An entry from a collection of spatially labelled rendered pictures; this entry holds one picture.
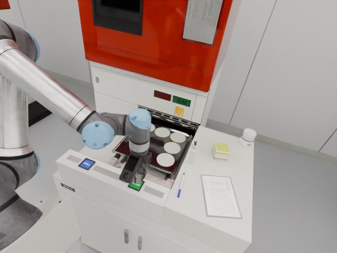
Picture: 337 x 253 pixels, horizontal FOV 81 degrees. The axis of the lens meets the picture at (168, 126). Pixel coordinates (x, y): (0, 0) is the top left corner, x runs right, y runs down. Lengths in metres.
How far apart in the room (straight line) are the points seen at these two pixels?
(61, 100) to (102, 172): 0.49
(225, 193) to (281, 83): 1.99
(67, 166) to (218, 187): 0.70
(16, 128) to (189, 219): 0.70
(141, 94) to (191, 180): 0.67
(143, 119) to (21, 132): 0.41
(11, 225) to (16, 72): 0.41
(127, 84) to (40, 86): 0.84
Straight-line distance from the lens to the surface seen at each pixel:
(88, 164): 1.01
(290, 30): 2.60
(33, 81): 0.60
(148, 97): 1.33
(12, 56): 0.63
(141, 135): 0.68
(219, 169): 1.05
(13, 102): 0.79
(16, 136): 0.82
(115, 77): 1.40
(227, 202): 0.94
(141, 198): 0.89
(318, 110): 2.97
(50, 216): 0.76
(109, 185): 0.94
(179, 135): 1.28
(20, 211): 0.76
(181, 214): 0.86
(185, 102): 1.23
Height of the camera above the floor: 1.70
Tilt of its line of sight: 37 degrees down
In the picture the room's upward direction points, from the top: 8 degrees clockwise
